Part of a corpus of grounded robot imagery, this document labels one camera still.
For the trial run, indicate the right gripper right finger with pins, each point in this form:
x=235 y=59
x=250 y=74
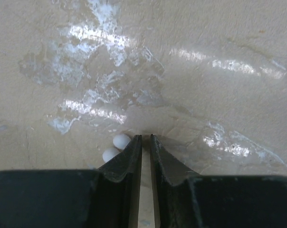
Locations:
x=183 y=198

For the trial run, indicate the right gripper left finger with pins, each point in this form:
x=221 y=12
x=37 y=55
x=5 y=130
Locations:
x=106 y=197

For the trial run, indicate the white earbud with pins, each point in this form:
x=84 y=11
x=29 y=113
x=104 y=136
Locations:
x=119 y=144

